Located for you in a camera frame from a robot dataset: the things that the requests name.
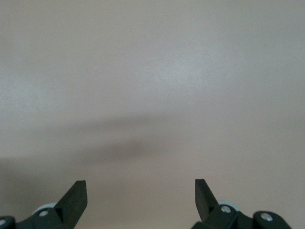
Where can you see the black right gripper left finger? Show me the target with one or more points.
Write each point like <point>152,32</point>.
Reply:
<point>71,207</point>

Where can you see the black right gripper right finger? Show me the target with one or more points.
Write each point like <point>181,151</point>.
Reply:
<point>205,205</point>

